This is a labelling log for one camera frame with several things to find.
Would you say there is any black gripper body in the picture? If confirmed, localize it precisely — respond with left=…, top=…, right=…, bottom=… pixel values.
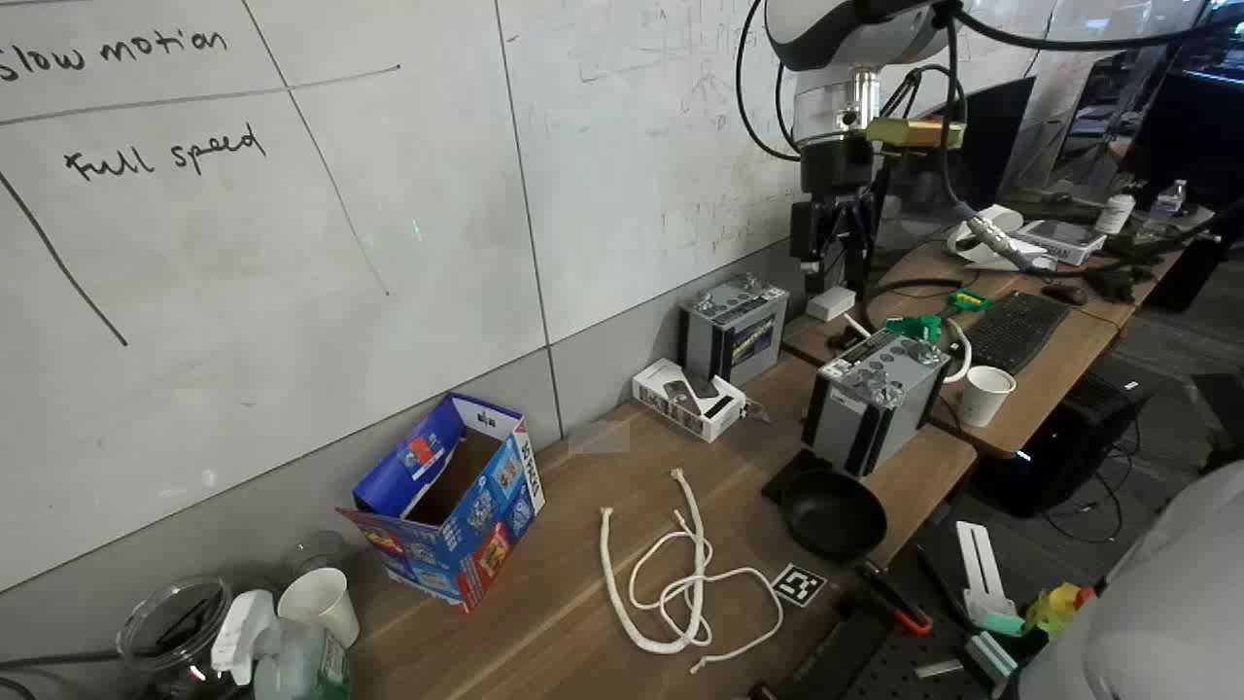
left=788, top=138, right=898, bottom=234

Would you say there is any thick white braided rope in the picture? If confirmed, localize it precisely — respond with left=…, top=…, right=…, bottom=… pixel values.
left=594, top=466, right=721, bottom=662

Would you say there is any blue cardboard snack box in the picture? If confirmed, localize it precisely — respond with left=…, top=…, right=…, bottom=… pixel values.
left=339, top=391, right=551, bottom=619

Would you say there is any small white adapter box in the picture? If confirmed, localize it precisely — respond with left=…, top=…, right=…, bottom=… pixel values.
left=800, top=286, right=863, bottom=327

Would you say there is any green plastic part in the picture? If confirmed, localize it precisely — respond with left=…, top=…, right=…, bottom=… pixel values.
left=884, top=288, right=1001, bottom=352

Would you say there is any grey battery with Dominator label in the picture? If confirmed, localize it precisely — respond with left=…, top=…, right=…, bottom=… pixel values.
left=677, top=274, right=795, bottom=394

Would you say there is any white curved tube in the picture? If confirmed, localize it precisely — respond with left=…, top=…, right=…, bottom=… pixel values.
left=941, top=314, right=981, bottom=391

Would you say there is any white papers pile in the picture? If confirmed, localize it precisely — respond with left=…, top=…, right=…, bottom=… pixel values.
left=950, top=199, right=1108, bottom=277

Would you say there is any grey battery with foil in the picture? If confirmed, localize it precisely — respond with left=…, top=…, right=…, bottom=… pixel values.
left=800, top=327, right=958, bottom=481

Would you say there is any black monitor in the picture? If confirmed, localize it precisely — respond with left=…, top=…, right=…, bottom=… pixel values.
left=958, top=74, right=1041, bottom=213

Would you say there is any black keyboard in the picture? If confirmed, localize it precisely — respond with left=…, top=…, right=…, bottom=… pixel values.
left=962, top=291, right=1082, bottom=380

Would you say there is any white paper cup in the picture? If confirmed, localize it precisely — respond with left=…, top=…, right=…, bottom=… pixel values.
left=271, top=564, right=365, bottom=655
left=954, top=362, right=1024, bottom=435

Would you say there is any black bowl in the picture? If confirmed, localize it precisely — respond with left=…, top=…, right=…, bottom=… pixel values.
left=757, top=449, right=893, bottom=569

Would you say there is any black bulky case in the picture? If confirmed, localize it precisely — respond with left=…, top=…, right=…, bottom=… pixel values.
left=967, top=379, right=1151, bottom=520

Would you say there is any small clear pump bottle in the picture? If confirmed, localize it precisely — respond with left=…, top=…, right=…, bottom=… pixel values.
left=1145, top=177, right=1195, bottom=244

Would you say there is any black white fiducial tag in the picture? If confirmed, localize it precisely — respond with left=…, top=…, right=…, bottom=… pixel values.
left=765, top=560, right=836, bottom=615

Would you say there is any white ribbed plastic bar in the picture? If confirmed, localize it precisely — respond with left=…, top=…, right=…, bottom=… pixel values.
left=954, top=518, right=1024, bottom=621

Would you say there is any yellow green toy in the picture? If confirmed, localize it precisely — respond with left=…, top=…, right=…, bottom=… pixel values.
left=1018, top=581, right=1099, bottom=643

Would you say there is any teal white tool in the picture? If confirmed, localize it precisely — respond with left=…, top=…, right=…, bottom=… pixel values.
left=962, top=604, right=1032, bottom=690

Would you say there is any clear drinking glass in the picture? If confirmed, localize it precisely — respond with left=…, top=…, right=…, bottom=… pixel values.
left=282, top=525, right=361, bottom=586

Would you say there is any clear spray bottle white trigger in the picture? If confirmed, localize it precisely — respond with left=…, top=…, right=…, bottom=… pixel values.
left=208, top=586, right=357, bottom=700

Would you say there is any clear glass jar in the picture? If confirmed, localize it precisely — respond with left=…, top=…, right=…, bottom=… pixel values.
left=109, top=573, right=236, bottom=700

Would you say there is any gold wrist camera bar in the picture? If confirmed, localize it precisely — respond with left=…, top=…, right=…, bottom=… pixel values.
left=863, top=113, right=971, bottom=156

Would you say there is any white camera product box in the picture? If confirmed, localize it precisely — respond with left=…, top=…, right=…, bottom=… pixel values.
left=630, top=354, right=756, bottom=449

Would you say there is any black clamp orange handle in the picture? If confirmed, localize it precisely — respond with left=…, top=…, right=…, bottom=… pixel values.
left=848, top=555, right=936, bottom=643

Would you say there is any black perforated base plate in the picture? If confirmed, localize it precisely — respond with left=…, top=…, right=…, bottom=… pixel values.
left=749, top=509, right=1082, bottom=700

